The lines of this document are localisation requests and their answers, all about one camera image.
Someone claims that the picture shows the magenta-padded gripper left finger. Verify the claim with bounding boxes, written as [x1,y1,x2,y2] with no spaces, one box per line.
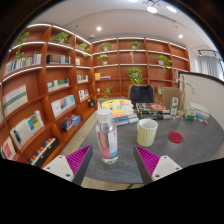
[42,144,94,186]

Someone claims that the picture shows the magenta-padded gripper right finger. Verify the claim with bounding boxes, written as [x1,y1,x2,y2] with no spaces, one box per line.
[133,144,183,186]

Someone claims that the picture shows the clear plastic water bottle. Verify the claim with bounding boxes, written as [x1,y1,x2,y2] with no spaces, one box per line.
[95,108,119,166]

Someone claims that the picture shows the flat round red coaster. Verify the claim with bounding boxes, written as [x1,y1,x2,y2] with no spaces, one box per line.
[168,131,184,144]

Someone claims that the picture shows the yellow striped white mug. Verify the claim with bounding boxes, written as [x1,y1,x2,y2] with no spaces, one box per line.
[136,118,159,148]

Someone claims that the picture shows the stack of dark books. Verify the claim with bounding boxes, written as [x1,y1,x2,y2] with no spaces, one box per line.
[135,102,172,120]

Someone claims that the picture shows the green and white carton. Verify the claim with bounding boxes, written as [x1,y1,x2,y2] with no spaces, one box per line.
[169,96,180,116]

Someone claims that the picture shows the stack of white books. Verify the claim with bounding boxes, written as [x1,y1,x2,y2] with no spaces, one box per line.
[189,101,211,120]

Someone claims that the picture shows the stack of colourful books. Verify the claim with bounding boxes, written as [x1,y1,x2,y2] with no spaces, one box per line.
[97,97,139,127]

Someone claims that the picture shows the dark blue chair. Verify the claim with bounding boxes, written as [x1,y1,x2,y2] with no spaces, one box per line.
[127,84,156,109]

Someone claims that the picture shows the wooden shelf unit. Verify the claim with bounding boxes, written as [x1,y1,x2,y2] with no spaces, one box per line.
[0,22,191,168]

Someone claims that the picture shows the grey window curtain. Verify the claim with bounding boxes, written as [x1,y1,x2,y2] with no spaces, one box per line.
[198,54,223,81]

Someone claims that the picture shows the black track light rail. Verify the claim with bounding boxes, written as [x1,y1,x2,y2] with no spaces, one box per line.
[197,49,219,58]

